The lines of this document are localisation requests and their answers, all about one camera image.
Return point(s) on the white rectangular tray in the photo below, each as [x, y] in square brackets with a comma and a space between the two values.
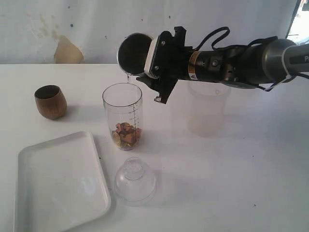
[60, 185]

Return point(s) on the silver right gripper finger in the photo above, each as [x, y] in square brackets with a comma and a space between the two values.
[158, 56]

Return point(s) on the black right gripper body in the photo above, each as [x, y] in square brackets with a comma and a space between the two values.
[173, 59]

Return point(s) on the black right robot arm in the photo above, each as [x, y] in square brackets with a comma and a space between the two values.
[263, 63]

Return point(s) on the brown wooden cup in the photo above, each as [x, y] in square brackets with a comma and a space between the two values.
[50, 102]

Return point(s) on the translucent white plastic beaker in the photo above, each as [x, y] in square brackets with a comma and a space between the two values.
[206, 107]

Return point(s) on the stainless steel cup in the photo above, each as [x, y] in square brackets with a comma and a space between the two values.
[132, 53]

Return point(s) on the clear plastic shaker lid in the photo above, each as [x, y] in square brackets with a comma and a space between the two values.
[135, 182]

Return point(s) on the clear plastic shaker cup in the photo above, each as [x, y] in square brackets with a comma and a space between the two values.
[123, 103]

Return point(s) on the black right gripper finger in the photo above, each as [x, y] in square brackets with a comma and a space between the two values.
[163, 87]

